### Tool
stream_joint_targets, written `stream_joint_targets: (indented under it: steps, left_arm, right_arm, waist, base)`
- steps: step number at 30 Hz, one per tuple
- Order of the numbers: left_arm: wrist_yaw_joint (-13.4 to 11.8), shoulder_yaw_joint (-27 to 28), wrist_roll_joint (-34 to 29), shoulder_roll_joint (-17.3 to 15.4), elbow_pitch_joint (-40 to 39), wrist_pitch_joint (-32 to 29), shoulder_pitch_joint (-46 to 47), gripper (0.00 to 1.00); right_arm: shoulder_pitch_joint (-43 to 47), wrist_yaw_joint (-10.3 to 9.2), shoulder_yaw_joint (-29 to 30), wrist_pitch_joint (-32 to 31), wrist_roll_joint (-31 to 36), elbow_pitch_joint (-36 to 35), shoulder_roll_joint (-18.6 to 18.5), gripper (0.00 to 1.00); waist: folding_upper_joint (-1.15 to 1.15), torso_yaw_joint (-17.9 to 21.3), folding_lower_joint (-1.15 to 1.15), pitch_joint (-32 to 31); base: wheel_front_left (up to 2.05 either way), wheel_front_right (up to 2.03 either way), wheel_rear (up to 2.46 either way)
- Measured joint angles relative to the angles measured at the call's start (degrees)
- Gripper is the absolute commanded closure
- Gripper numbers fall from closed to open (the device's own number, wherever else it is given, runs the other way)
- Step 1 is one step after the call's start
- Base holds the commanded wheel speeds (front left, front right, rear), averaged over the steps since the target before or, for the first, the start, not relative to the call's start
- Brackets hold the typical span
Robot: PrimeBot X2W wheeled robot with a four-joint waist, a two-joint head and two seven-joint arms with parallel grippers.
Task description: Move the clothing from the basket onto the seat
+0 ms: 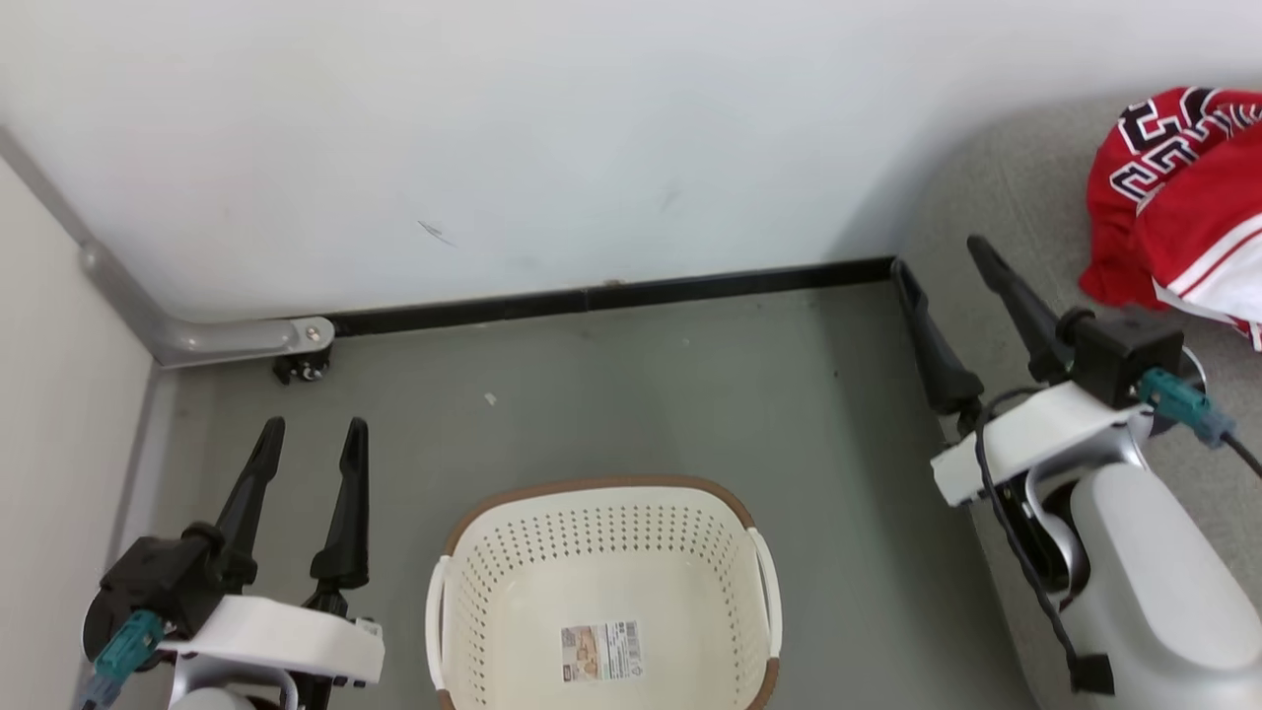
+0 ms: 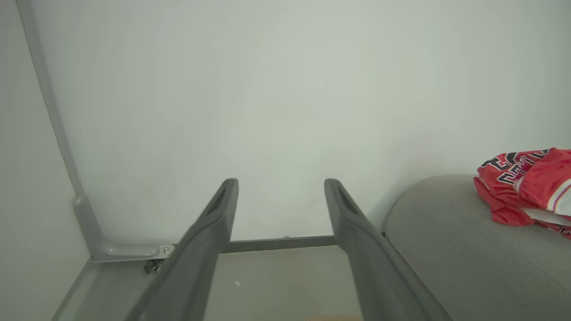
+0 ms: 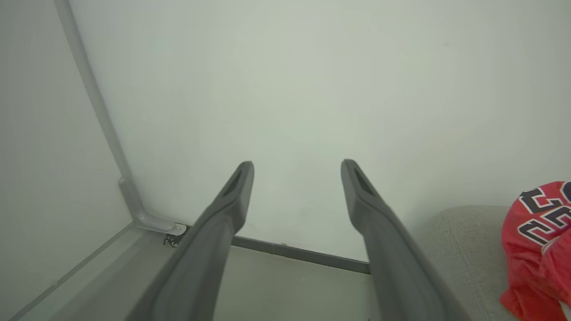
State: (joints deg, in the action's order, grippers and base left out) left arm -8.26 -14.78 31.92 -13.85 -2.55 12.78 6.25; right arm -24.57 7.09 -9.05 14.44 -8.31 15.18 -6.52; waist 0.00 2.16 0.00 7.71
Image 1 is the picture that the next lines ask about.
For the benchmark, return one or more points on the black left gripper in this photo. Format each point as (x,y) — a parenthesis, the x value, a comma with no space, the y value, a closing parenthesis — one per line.
(158,587)

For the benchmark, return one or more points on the paper label sticker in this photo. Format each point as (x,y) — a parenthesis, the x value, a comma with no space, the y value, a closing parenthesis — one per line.
(601,651)

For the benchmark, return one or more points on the plain red garment white band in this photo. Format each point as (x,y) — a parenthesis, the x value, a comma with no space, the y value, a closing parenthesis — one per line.
(1213,187)

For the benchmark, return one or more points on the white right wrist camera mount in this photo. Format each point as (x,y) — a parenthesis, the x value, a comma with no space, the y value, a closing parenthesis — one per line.
(1035,439)

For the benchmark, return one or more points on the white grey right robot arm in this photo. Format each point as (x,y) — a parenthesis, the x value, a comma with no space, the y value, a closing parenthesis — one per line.
(1163,592)

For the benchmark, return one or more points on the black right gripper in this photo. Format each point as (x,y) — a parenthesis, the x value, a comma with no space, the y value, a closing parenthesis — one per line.
(1129,360)

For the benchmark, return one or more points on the cream perforated laundry basket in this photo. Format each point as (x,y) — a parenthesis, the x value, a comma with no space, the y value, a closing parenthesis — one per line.
(601,562)

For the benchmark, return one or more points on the red jersey with number print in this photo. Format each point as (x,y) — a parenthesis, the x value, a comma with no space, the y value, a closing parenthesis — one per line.
(1114,237)

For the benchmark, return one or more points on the grey metal leg with caster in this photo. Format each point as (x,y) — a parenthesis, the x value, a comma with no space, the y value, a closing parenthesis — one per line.
(227,340)

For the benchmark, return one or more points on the black baseboard strip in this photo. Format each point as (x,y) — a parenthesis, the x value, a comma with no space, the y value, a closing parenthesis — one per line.
(611,294)

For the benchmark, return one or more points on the grey fabric sofa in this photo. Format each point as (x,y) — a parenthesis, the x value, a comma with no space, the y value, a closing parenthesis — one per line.
(986,197)

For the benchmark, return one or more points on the black caster wheel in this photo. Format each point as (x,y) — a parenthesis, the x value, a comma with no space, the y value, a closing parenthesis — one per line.
(301,368)

